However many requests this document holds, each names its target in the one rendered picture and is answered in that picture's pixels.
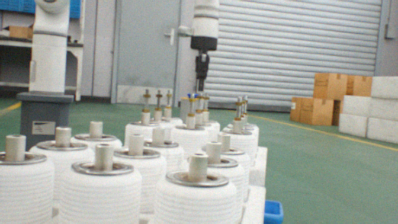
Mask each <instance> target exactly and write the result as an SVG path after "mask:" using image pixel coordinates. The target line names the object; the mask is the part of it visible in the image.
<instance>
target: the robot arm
mask: <svg viewBox="0 0 398 224"><path fill-rule="evenodd" d="M34 1H35V3H36V5H37V9H36V21H35V24H34V27H33V49H32V61H31V63H30V87H29V92H28V93H29V94H32V95H48V96H64V92H65V72H66V50H67V44H66V39H67V32H68V24H69V6H70V0H34ZM218 20H219V0H194V16H193V21H192V27H191V28H188V27H184V26H179V27H178V37H191V40H190V48H191V49H193V50H198V56H196V57H195V72H196V74H195V78H196V86H195V92H196V93H198V94H203V93H204V90H205V82H206V80H205V79H206V78H207V72H208V64H209V63H210V57H209V55H208V54H207V53H208V51H209V52H213V51H216V50H217V39H218V32H219V24H218V22H219V21H218Z"/></svg>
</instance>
